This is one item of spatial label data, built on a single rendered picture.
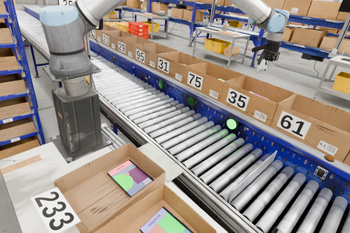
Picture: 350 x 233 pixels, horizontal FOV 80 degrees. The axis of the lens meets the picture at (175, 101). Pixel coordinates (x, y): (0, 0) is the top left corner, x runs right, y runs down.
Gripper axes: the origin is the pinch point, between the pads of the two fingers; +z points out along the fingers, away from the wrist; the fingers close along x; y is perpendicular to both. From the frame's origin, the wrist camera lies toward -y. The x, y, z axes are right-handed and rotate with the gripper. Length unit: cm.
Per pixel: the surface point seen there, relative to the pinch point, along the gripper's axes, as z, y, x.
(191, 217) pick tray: 37, 27, -86
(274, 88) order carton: 15.3, 5.2, 20.7
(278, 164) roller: 43, 35, -19
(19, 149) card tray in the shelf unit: 98, -140, -127
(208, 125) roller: 44, -17, -21
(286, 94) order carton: 16.3, 14.0, 20.6
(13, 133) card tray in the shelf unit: 81, -139, -127
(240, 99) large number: 20.0, -3.8, -8.4
